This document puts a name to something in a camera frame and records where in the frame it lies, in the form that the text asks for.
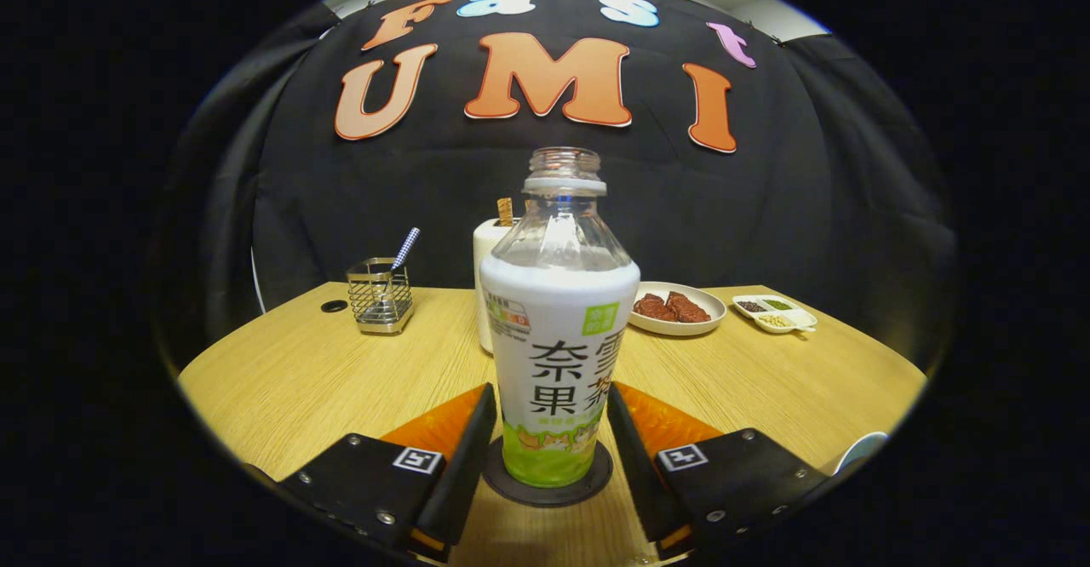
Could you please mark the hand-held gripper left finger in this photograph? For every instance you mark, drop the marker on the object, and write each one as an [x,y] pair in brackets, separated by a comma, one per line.
[464,473]

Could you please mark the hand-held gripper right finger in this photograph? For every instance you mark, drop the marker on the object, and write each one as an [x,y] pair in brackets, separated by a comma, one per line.
[634,473]

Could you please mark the dark round coaster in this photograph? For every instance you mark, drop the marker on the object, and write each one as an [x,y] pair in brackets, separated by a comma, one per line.
[498,483]

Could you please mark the white green label juice bottle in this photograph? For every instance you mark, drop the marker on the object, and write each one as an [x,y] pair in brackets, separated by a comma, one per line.
[553,337]

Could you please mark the white cup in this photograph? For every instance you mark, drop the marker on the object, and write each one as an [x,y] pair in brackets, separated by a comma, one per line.
[860,452]

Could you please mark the wooden table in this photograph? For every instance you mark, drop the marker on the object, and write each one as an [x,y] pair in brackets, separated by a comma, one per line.
[341,380]

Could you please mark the dark red meat piece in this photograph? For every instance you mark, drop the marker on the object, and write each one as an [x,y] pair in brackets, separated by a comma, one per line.
[688,307]
[651,307]

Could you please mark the white round plate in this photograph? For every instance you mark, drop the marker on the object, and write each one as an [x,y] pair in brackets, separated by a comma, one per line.
[711,299]

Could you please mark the white divided condiment dish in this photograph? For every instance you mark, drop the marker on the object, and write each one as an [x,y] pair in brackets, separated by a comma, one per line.
[775,313]

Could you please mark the white toaster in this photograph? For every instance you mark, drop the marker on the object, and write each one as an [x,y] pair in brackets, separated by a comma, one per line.
[485,248]

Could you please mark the striped straw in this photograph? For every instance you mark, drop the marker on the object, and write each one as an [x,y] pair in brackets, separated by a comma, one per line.
[406,248]

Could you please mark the brown bread slice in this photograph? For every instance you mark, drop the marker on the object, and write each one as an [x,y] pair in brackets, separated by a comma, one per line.
[505,211]

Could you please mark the black backdrop cloth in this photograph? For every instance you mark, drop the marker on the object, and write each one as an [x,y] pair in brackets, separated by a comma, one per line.
[766,209]

